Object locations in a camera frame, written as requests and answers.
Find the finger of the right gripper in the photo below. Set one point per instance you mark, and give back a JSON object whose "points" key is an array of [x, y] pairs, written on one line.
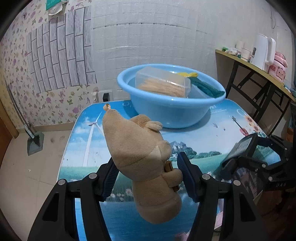
{"points": [[263, 169], [271, 148]]}

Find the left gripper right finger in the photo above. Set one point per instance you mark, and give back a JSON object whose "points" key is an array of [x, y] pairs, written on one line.
{"points": [[241, 219]]}

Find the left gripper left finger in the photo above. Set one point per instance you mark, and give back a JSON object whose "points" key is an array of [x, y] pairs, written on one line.
{"points": [[56, 219]]}

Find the tan plush toy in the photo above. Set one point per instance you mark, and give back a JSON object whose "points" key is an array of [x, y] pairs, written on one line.
{"points": [[141, 154]]}

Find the yellow mesh bag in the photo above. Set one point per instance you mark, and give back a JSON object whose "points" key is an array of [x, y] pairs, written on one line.
{"points": [[188, 75]]}

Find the clear box of toothpicks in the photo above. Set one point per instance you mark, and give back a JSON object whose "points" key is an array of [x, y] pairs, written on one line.
{"points": [[162, 82]]}

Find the black label packet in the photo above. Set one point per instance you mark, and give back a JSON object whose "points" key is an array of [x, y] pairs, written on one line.
{"points": [[244, 149]]}

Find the pink cartoon container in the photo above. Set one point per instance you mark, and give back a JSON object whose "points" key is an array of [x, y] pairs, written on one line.
{"points": [[278, 69]]}

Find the blue plastic basin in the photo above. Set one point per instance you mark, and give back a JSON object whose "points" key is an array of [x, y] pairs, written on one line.
{"points": [[172, 112]]}

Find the teal green cloth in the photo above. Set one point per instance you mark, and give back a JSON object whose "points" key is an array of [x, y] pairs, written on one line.
{"points": [[206, 88]]}

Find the white electric kettle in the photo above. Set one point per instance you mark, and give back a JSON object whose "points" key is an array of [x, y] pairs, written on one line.
{"points": [[263, 52]]}

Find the white paper cup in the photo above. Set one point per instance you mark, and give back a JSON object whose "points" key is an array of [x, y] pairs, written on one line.
{"points": [[245, 53]]}

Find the side table black frame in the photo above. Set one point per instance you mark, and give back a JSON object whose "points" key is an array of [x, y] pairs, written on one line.
{"points": [[271, 90]]}

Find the dustpan with metal handle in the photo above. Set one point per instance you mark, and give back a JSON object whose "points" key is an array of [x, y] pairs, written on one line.
{"points": [[36, 139]]}

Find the green tissue pack on wall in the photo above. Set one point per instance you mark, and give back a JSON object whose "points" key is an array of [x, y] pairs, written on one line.
{"points": [[53, 7]]}

